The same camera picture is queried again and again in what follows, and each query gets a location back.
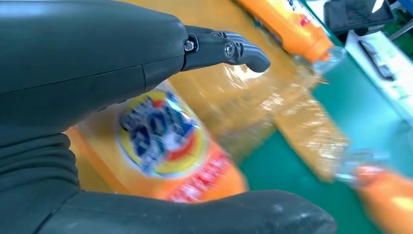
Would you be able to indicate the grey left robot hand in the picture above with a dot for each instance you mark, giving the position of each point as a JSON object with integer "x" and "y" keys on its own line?
{"x": 80, "y": 58}

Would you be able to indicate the orange detergent bottle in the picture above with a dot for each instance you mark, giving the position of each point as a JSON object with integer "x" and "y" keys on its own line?
{"x": 387, "y": 200}
{"x": 284, "y": 29}
{"x": 145, "y": 129}

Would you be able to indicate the black tablet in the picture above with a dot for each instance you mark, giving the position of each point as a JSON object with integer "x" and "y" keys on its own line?
{"x": 351, "y": 14}

